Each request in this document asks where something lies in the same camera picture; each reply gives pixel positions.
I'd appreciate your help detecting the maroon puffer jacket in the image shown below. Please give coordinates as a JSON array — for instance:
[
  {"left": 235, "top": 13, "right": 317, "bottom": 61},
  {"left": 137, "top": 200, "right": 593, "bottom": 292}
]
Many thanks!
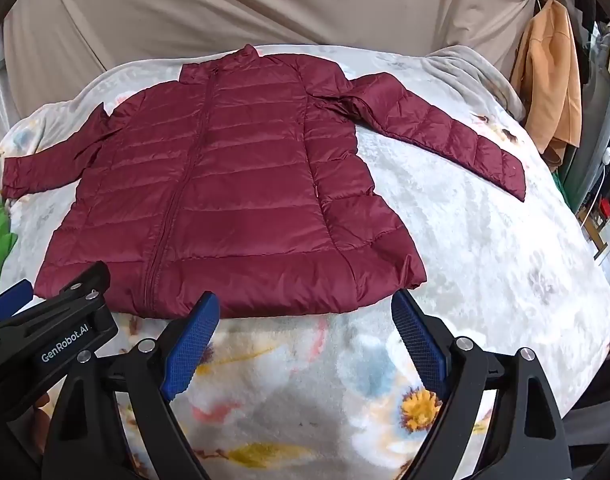
[{"left": 1, "top": 46, "right": 526, "bottom": 318}]

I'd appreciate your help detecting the beige curtain backdrop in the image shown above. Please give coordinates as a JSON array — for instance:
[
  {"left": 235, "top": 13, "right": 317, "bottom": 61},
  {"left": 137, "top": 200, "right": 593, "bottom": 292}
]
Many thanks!
[{"left": 2, "top": 0, "right": 535, "bottom": 116}]

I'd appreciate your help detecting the orange hanging garment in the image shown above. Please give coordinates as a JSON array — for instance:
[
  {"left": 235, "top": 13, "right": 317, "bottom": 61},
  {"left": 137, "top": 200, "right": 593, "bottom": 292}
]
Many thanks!
[{"left": 510, "top": 0, "right": 582, "bottom": 170}]

